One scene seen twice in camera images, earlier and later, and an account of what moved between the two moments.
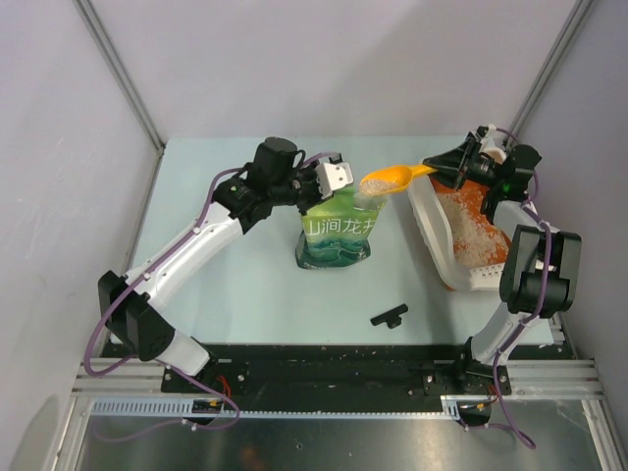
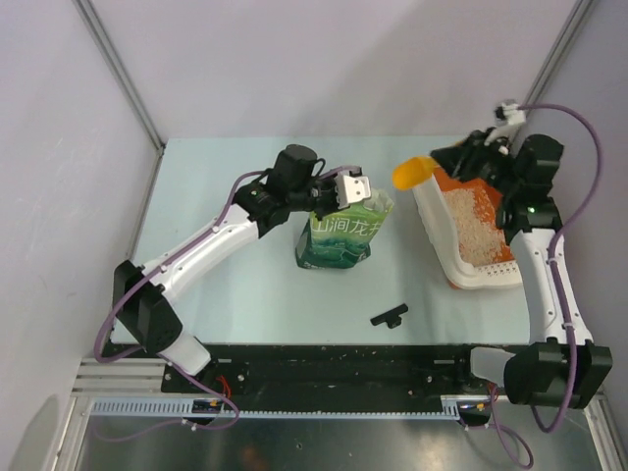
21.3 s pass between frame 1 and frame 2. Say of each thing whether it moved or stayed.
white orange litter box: stayed
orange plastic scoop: moved
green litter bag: stayed
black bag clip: stayed
